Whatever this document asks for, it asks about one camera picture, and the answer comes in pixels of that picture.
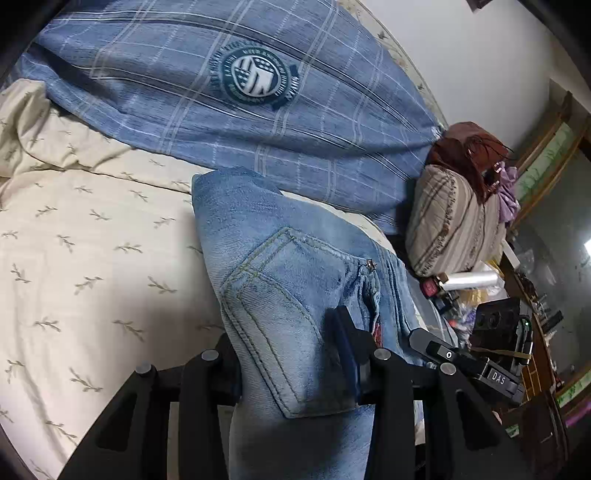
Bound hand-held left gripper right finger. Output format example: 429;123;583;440
327;305;536;480

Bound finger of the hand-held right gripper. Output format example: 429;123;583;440
408;327;482;377

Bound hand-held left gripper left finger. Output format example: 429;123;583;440
60;333;244;480

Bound blue denim pants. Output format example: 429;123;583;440
191;167;455;480

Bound clear plastic film roll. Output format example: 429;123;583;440
438;270;502;292

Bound striped beige pillow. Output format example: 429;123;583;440
405;164;506;278

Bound purple cloth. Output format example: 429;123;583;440
496;164;522;227

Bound brown cloth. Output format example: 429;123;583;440
425;121;513;204

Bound cream leaf-print bedsheet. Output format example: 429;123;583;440
0;0;451;480

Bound wooden mirror cabinet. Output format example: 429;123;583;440
505;90;591;416

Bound blue plaid quilt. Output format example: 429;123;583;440
21;0;446;236

